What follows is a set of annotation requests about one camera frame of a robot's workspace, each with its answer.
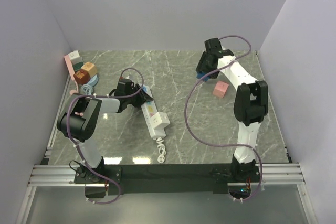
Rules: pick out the white cube adapter on pink strip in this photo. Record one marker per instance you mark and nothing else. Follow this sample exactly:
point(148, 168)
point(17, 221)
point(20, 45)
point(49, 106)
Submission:
point(75, 57)

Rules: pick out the light blue round adapter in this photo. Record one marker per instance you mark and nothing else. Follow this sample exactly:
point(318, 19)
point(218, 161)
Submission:
point(93, 81)

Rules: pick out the tan wooden cube adapter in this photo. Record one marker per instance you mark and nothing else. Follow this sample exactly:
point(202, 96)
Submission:
point(90, 68)

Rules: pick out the pink cube plug adapter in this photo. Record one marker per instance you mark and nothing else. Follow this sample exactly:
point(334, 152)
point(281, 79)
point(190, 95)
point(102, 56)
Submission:
point(220, 89)

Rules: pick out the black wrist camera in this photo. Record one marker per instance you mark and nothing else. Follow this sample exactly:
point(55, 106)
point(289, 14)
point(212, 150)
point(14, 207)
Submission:
point(213, 46)
point(124, 87)

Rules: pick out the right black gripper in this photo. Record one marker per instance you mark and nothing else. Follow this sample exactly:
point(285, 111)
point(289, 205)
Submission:
point(200, 66)

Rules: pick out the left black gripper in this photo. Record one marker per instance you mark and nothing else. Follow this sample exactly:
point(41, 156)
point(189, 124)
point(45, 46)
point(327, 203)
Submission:
point(143, 96)

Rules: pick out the white power strip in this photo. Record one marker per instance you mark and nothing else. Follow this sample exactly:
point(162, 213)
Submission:
point(149, 109)

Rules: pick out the dark green cube adapter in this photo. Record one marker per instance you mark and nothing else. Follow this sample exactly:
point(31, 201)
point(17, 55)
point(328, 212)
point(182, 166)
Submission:
point(77, 66)

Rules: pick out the blue cube plug adapter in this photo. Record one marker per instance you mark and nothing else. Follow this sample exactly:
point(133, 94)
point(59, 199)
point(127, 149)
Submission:
point(203, 76)

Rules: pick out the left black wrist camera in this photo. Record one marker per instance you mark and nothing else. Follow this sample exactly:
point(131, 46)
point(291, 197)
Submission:
point(124, 87)

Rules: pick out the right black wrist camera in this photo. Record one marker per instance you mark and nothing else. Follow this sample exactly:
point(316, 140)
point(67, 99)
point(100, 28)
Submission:
point(213, 46)

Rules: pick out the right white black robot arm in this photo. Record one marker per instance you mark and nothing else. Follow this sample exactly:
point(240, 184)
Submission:
point(250, 106)

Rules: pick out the pink power strip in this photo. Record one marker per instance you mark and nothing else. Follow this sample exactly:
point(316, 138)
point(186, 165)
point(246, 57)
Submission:
point(69, 67)

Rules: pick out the white cube plug adapter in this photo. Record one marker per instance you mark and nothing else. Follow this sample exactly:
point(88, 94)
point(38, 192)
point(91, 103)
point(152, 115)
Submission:
point(159, 120)

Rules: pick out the brown wooden cube adapter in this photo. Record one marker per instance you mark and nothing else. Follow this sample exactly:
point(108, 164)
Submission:
point(81, 77)

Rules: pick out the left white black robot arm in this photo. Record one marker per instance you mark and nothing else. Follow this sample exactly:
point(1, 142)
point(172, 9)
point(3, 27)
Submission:
point(79, 117)

